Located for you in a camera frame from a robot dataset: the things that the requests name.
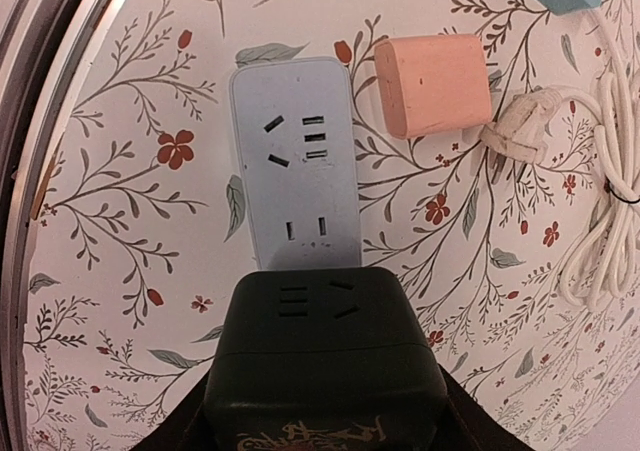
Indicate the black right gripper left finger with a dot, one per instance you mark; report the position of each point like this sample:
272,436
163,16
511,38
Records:
186,428

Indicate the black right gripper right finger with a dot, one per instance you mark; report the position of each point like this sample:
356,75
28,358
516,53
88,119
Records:
465,426

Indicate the dark green cube socket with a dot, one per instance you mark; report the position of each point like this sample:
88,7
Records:
331,359

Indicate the floral tablecloth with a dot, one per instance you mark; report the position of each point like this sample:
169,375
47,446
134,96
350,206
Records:
142,232

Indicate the pink cube adapter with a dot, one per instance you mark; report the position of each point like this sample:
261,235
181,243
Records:
432,84

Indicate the light blue power strip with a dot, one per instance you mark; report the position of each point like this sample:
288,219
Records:
295,143

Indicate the aluminium front rail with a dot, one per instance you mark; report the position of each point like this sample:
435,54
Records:
42,43

